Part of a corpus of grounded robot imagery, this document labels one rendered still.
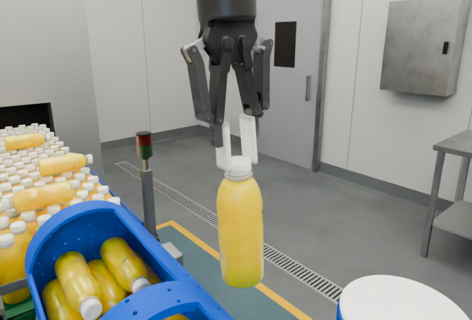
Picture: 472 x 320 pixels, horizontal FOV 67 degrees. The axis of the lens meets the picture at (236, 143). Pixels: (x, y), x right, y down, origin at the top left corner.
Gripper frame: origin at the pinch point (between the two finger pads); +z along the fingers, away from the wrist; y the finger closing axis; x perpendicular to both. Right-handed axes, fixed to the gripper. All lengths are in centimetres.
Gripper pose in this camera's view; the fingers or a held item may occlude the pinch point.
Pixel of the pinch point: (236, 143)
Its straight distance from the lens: 50.8
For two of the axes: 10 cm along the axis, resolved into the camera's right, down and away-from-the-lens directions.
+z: 0.6, 9.5, 3.0
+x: -5.7, -2.1, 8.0
